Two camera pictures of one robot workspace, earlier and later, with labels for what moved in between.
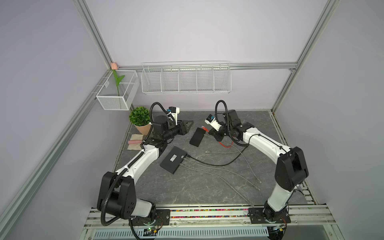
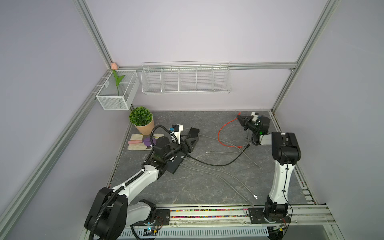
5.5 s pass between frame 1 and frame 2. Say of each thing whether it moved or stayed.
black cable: stayed
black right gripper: moved
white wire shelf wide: stayed
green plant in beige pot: stayed
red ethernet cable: moved
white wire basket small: stayed
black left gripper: moved
